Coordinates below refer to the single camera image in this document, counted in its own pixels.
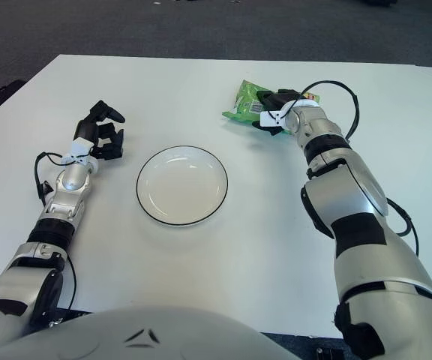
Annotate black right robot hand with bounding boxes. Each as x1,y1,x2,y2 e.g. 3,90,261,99
251,88,307,137

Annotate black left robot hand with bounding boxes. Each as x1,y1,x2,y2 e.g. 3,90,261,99
73,100,126,161

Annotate green snack bag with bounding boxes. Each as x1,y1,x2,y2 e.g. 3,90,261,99
221,79,321,138

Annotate white plate with black rim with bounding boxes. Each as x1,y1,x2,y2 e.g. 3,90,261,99
136,145,230,227

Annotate black bag on floor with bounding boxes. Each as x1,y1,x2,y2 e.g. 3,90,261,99
0,79,26,113

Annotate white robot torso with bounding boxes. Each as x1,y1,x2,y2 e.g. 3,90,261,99
0,304,307,360

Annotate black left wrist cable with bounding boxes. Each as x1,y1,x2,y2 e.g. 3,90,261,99
34,149,89,206

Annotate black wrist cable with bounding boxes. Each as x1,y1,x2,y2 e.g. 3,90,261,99
277,80,362,142
34,149,89,206

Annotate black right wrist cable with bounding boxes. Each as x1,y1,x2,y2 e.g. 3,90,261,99
277,80,362,142

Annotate thin black elbow cable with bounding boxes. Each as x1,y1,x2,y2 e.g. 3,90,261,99
64,250,78,311

